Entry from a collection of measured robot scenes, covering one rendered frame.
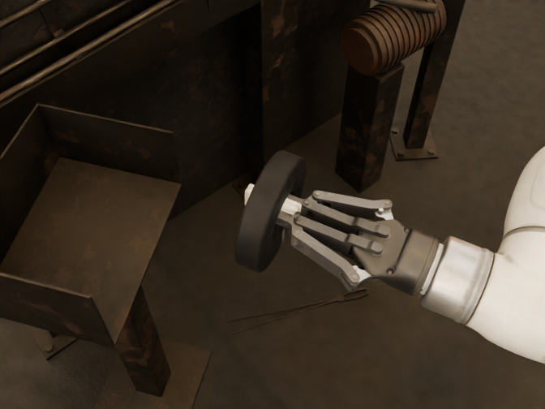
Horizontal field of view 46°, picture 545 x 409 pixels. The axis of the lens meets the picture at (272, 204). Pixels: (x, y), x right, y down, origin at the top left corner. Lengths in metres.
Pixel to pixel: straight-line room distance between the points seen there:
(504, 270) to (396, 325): 0.81
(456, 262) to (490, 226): 1.01
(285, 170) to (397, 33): 0.68
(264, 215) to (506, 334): 0.29
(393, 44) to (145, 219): 0.67
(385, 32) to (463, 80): 0.76
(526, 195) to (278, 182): 0.30
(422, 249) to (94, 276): 0.44
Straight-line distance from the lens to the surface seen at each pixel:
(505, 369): 1.55
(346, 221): 0.77
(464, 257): 0.74
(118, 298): 0.89
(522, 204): 0.82
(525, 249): 0.77
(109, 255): 0.92
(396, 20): 1.38
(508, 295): 0.73
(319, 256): 0.74
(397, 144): 1.84
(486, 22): 2.33
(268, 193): 0.72
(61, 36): 1.13
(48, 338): 1.57
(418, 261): 0.73
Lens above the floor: 1.36
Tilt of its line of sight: 54 degrees down
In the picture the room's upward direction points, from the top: straight up
